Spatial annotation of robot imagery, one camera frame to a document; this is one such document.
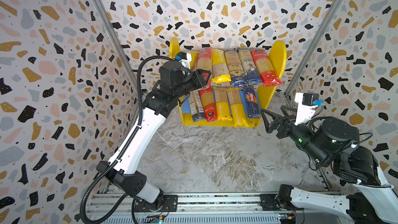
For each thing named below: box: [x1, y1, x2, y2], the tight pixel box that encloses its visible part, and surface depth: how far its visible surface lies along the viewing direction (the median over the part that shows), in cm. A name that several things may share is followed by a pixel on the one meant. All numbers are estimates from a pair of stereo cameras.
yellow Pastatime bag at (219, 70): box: [211, 48, 232, 83], surface depth 74 cm
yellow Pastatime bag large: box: [212, 87, 233, 122], surface depth 94 cm
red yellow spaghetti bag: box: [199, 85, 219, 123], surface depth 94 cm
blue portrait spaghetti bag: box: [237, 47, 264, 85], surface depth 75 cm
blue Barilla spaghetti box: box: [243, 84, 262, 119], surface depth 96 cm
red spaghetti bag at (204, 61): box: [196, 46, 212, 90], surface depth 78 cm
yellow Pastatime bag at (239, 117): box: [226, 87, 249, 129], surface depth 92 cm
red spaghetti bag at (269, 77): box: [250, 48, 284, 87], surface depth 74 cm
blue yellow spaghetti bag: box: [223, 49, 248, 89], surface depth 74 cm
